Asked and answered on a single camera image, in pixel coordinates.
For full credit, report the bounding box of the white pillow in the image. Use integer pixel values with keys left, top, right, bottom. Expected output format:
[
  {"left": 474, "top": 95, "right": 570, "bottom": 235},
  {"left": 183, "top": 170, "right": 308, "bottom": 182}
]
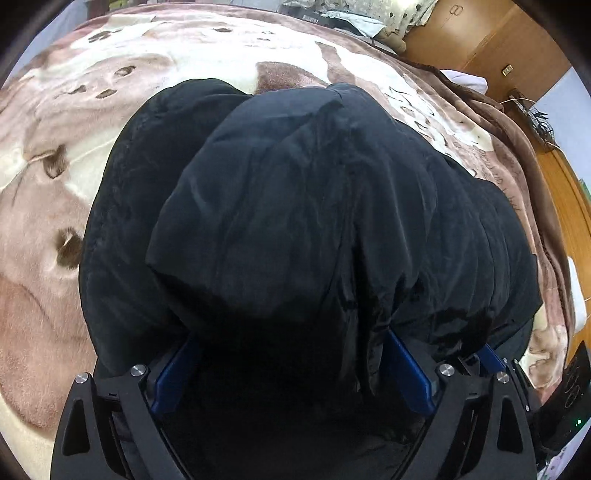
[{"left": 568, "top": 256, "right": 591, "bottom": 333}]

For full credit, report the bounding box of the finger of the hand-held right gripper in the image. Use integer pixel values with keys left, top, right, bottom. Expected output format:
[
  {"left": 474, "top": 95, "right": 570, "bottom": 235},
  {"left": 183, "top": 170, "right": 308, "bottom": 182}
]
[{"left": 478, "top": 344, "right": 542, "bottom": 415}]

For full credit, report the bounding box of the brown printed blanket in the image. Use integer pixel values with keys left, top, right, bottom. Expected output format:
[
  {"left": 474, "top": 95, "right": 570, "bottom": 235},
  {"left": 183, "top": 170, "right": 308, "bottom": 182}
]
[{"left": 0, "top": 2, "right": 578, "bottom": 432}]

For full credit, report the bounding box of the patterned cream curtain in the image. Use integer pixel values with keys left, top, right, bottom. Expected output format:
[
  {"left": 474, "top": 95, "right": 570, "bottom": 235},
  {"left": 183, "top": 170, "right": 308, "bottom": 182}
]
[{"left": 365, "top": 0, "right": 439, "bottom": 35}]

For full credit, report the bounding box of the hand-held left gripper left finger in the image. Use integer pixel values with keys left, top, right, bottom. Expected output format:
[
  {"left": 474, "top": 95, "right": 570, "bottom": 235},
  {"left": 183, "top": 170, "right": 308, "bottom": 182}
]
[{"left": 51, "top": 335, "right": 204, "bottom": 480}]

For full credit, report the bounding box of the wooden bed headboard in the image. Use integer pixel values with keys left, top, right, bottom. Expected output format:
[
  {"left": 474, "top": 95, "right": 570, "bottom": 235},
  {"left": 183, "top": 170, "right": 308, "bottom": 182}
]
[{"left": 536, "top": 148, "right": 591, "bottom": 342}]

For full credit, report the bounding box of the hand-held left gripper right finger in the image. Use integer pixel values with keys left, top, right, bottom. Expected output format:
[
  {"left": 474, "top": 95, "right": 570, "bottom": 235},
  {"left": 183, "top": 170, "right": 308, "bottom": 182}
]
[{"left": 385, "top": 330, "right": 539, "bottom": 480}]

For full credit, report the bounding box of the black hooded puffer jacket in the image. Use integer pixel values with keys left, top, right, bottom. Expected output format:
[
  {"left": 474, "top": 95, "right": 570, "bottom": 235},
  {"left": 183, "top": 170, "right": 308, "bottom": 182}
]
[{"left": 81, "top": 78, "right": 544, "bottom": 480}]

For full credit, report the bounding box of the brown stuffed toy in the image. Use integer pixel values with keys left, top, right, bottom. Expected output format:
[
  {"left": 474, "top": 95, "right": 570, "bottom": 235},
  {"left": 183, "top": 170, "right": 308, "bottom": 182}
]
[{"left": 379, "top": 28, "right": 407, "bottom": 52}]

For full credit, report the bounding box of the dark storage box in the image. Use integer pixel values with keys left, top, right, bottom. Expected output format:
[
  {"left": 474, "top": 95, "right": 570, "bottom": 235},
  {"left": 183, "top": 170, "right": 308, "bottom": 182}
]
[{"left": 281, "top": 0, "right": 370, "bottom": 33}]

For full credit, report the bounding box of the black wire shelf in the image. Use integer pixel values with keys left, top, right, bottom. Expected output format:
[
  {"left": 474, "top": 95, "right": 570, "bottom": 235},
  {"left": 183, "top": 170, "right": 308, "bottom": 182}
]
[{"left": 512, "top": 99, "right": 561, "bottom": 153}]

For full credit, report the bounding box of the wooden wardrobe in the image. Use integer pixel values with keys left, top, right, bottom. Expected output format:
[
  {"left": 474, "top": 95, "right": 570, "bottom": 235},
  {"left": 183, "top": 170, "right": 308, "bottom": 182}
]
[{"left": 402, "top": 0, "right": 573, "bottom": 100}]

